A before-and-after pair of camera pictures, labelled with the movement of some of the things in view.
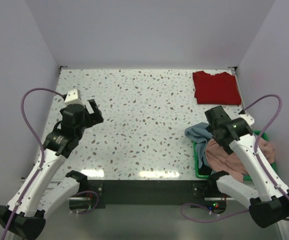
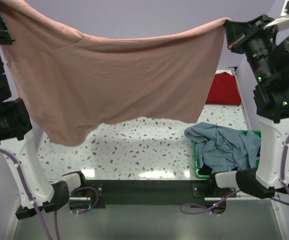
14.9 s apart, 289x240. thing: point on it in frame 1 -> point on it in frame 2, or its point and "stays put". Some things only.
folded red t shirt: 218,88 stays put
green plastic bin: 247,177 stays put
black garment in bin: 204,170 stays put
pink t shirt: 220,160 -> 75,80
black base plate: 98,194 stays put
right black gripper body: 213,132 -> 253,37
